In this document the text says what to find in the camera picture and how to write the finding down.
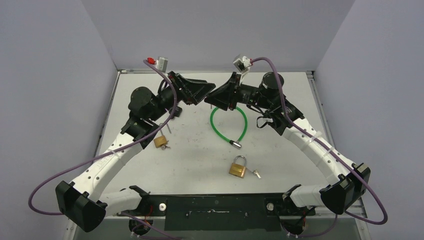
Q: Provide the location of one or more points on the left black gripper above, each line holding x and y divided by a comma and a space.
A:
190, 90

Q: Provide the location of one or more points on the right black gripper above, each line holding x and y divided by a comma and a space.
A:
235, 91

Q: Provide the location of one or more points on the green cable lock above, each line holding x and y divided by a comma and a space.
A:
235, 143

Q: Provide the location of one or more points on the brass padlock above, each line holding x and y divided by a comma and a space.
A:
238, 170
161, 138

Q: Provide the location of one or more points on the black padlock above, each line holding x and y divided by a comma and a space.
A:
177, 112

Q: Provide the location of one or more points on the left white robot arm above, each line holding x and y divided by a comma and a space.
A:
82, 200

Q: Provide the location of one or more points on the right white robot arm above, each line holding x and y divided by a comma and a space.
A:
342, 188

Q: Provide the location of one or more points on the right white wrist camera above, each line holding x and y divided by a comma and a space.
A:
243, 65

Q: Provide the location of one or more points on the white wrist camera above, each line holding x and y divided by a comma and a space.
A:
160, 63
243, 65

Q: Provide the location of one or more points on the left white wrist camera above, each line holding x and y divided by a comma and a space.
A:
160, 63

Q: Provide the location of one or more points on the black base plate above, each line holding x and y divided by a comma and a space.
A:
222, 212

